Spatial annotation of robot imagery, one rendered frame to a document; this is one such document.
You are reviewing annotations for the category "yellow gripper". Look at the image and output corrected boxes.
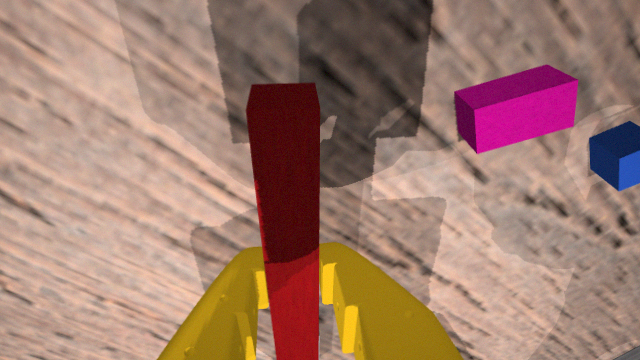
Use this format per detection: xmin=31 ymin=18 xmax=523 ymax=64
xmin=157 ymin=242 xmax=464 ymax=360

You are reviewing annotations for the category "blue cube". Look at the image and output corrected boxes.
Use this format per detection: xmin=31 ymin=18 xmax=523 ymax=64
xmin=589 ymin=121 xmax=640 ymax=191

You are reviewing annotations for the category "magenta rectangular block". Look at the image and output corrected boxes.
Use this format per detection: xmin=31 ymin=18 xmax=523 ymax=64
xmin=454 ymin=64 xmax=578 ymax=154

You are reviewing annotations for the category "red rod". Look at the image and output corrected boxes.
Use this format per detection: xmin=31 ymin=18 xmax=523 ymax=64
xmin=246 ymin=83 xmax=320 ymax=360

